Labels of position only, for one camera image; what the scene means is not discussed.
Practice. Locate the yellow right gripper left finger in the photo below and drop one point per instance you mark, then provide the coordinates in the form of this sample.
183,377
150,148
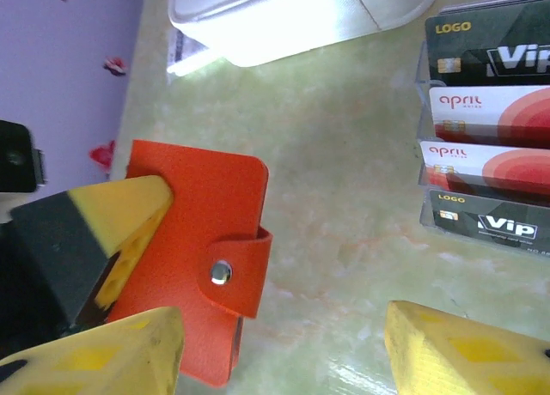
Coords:
107,360

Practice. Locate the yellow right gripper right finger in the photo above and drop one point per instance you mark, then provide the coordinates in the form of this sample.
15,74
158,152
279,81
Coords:
464,360

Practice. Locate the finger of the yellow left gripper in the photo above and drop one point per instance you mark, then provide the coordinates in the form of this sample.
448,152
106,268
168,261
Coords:
120,206

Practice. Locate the black VIP credit card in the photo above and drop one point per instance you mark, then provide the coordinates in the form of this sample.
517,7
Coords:
472,47
455,236

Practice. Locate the white april credit card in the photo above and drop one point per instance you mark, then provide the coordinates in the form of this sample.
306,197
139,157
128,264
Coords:
472,111
464,159

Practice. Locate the small white medicine box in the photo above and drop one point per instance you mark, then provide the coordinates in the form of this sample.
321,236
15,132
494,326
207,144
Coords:
182,47

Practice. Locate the white zipped medicine pouch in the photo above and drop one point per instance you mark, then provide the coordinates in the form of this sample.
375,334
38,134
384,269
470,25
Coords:
279,17

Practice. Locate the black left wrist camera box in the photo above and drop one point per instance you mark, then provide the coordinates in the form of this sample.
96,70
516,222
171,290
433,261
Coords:
17,159

